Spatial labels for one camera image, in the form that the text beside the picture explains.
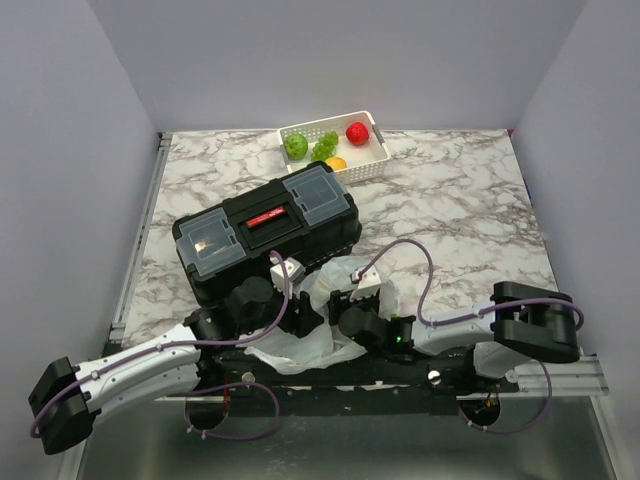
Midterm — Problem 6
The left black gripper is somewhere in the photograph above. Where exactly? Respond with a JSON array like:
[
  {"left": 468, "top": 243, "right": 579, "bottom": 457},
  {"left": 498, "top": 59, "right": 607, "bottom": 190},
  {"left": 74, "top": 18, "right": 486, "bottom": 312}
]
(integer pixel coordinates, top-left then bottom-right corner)
[{"left": 238, "top": 281, "right": 324, "bottom": 338}]

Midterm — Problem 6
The white lemon print plastic bag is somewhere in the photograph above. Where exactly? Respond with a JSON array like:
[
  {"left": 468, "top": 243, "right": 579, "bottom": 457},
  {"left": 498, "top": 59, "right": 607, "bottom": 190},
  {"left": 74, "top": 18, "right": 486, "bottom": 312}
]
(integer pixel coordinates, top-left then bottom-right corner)
[{"left": 244, "top": 256, "right": 369, "bottom": 375}]

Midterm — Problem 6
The yellow fake lemon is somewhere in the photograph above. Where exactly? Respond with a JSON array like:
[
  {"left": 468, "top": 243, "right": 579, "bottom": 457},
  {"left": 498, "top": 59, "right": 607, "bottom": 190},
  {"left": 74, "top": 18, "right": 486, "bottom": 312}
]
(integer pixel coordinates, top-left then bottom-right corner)
[{"left": 325, "top": 156, "right": 348, "bottom": 171}]

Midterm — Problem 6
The green fake guava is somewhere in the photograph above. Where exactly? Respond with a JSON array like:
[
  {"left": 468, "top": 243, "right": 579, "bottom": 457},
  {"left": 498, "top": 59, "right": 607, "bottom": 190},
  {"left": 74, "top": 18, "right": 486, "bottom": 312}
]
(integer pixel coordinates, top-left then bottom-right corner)
[{"left": 284, "top": 133, "right": 309, "bottom": 161}]

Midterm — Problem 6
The green fake grape bunch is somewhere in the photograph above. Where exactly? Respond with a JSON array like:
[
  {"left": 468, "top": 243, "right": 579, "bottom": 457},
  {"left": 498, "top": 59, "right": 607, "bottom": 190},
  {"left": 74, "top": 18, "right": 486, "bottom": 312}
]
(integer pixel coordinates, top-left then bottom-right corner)
[{"left": 311, "top": 131, "right": 339, "bottom": 162}]

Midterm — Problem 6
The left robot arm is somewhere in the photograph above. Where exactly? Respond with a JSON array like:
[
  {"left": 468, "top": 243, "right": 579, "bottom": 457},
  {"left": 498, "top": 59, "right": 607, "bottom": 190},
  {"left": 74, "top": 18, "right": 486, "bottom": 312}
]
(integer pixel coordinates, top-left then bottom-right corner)
[{"left": 28, "top": 277, "right": 330, "bottom": 455}]

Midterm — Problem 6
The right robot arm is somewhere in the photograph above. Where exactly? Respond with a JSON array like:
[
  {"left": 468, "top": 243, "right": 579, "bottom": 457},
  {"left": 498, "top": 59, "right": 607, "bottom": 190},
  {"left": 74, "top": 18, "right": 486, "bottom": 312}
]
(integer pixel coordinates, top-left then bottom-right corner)
[{"left": 328, "top": 281, "right": 584, "bottom": 395}]

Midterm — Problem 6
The red fake apple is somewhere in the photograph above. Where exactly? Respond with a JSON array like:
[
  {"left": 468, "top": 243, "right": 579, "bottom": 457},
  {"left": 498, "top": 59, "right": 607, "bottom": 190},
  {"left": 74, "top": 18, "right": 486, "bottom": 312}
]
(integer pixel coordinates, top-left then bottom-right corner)
[{"left": 345, "top": 122, "right": 370, "bottom": 146}]

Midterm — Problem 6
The black plastic toolbox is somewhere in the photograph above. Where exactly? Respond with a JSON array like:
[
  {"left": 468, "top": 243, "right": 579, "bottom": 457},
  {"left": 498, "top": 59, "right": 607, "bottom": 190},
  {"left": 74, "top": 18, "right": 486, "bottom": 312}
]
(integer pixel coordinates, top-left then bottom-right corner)
[{"left": 172, "top": 162, "right": 362, "bottom": 306}]

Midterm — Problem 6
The white perforated plastic basket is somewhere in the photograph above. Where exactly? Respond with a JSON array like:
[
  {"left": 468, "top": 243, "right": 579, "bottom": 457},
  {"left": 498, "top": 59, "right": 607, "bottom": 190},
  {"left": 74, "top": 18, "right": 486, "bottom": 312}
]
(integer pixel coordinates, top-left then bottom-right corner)
[{"left": 277, "top": 111, "right": 391, "bottom": 184}]

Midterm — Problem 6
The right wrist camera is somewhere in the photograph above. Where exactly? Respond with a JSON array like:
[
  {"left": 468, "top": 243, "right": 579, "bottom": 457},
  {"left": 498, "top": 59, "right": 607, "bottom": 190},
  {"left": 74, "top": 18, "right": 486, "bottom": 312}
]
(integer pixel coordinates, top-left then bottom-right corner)
[{"left": 349, "top": 266, "right": 382, "bottom": 302}]

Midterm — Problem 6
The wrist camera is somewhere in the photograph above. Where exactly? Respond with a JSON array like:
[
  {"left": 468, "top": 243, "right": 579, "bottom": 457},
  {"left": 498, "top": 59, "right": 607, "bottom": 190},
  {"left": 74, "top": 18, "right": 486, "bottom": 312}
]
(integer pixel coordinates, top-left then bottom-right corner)
[
  {"left": 269, "top": 251, "right": 305, "bottom": 299},
  {"left": 349, "top": 266, "right": 382, "bottom": 302}
]

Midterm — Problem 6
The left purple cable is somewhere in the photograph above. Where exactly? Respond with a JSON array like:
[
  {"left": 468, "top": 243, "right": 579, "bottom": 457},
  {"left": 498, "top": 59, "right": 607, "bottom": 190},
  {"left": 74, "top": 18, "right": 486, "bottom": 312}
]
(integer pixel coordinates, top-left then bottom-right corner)
[{"left": 29, "top": 257, "right": 294, "bottom": 441}]

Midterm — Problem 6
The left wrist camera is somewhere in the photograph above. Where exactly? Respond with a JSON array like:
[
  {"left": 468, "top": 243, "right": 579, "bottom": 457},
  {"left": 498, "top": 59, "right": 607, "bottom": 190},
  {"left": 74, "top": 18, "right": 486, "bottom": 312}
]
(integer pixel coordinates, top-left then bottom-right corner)
[{"left": 269, "top": 251, "right": 305, "bottom": 299}]

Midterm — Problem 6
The black mounting rail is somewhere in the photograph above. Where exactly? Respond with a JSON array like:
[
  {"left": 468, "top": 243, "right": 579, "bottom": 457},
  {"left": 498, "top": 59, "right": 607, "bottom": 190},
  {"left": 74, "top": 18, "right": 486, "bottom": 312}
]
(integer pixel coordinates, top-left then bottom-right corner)
[{"left": 185, "top": 348, "right": 518, "bottom": 426}]

